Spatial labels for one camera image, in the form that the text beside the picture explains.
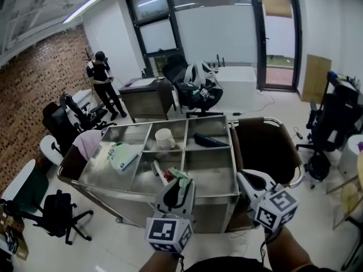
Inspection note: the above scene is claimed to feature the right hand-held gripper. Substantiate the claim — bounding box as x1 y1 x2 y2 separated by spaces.
236 168 300 234

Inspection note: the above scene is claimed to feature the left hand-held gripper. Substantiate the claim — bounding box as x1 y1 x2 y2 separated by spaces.
145 178 197 254

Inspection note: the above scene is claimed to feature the light green cloth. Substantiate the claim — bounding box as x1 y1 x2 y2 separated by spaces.
168 167 196 194

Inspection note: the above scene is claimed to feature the white brush with dark bristles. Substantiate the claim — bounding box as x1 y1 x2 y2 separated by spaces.
151 160 170 186

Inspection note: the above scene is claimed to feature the steel compartment cart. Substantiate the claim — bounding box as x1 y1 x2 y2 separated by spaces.
57 114 306 235

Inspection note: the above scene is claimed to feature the white printed plastic bag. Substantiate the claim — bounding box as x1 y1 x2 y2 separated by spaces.
107 142 140 171

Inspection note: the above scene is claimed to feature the white cup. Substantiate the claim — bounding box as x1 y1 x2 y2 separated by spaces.
154 127 176 150

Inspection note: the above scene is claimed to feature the black object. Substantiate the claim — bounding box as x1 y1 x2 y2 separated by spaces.
193 131 230 147

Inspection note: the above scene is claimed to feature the person's left forearm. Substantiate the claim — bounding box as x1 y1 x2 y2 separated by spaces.
138 250 182 272

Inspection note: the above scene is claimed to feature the person's right forearm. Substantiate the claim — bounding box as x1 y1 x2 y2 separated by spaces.
265 226 317 272

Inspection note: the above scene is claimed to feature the person's white shoe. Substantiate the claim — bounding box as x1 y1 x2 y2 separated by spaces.
228 229 250 256

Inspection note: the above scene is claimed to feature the person's black shirt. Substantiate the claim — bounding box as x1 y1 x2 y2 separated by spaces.
181 255 341 272

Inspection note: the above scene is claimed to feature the yellow round table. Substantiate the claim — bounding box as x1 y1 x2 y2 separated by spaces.
326 151 363 232

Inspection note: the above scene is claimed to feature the white cylinder bin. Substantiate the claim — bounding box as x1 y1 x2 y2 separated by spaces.
339 134 363 181

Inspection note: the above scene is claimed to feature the black padded office chair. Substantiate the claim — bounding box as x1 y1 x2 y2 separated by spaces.
294 93 361 188

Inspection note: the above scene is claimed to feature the black armless office chair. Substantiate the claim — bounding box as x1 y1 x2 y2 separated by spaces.
0 189 94 246

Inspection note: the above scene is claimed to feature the pink cloth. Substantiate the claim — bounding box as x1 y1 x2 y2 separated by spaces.
72 129 103 160

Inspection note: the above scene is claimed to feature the white box cabinet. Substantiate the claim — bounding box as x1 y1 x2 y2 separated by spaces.
214 65 258 109

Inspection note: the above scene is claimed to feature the spare grey gripper device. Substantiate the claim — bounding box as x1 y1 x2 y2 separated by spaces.
199 87 216 100

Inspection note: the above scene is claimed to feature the cardboard sheet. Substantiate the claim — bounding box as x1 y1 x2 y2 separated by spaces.
301 54 332 104

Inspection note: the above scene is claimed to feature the black reclined office chair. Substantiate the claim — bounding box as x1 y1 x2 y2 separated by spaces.
59 91 117 131

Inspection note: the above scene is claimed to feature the cardboard box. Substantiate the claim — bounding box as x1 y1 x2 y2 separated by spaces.
0 205 29 262

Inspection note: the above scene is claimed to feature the black highback office chair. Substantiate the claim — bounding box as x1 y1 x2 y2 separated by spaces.
42 102 83 155

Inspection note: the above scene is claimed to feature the white green curved chair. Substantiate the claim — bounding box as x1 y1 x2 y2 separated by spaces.
1 159 49 214

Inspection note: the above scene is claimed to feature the white black harness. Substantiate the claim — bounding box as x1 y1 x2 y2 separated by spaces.
183 61 219 86

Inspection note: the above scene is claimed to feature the black mesh office chair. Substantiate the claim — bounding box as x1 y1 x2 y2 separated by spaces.
161 53 225 118

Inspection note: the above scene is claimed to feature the black framed glass door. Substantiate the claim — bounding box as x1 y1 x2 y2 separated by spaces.
248 0 303 92

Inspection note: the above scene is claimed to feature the wooden coat rack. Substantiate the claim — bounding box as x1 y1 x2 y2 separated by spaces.
85 47 96 65

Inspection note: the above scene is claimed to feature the black framed window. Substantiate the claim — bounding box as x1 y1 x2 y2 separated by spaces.
124 0 185 65

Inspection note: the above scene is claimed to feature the ceiling tube light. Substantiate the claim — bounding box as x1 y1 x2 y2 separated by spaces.
61 0 106 25

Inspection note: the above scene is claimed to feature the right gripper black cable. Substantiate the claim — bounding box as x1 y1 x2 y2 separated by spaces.
259 231 281 266

